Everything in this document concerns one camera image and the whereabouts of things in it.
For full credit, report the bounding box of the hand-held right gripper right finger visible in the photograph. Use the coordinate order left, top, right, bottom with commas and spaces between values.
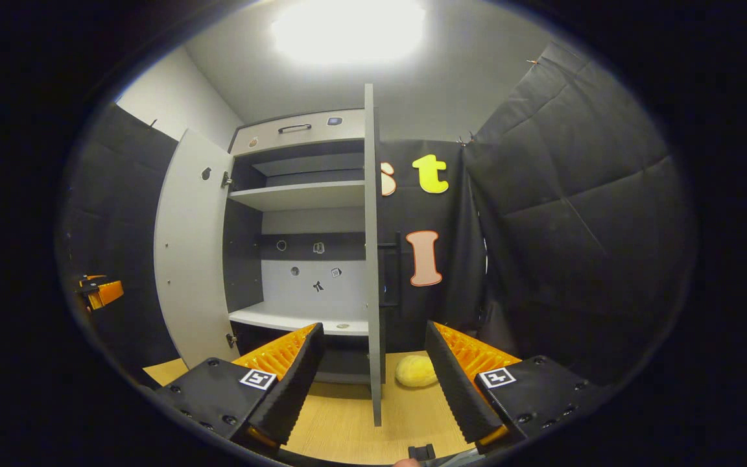
425, 320, 608, 449

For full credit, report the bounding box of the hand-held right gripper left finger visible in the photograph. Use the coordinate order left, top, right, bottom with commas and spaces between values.
156, 322, 326, 451

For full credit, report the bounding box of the grey shoe cabinet door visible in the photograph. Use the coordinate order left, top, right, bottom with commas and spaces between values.
363, 83, 385, 427
154, 128, 240, 369

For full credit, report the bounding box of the grey double-door shoe cabinet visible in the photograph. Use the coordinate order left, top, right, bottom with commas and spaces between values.
223, 109, 382, 385

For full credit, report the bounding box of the grey cabinet shelf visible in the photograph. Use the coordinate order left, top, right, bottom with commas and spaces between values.
228, 301, 371, 337
228, 180, 366, 212

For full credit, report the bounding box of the yellow round sponge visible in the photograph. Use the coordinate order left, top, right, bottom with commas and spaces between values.
395, 355, 439, 389

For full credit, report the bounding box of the black backdrop cloth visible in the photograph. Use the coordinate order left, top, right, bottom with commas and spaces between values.
56, 42, 698, 390

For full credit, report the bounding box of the long ceiling light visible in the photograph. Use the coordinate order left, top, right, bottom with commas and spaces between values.
272, 0, 427, 66

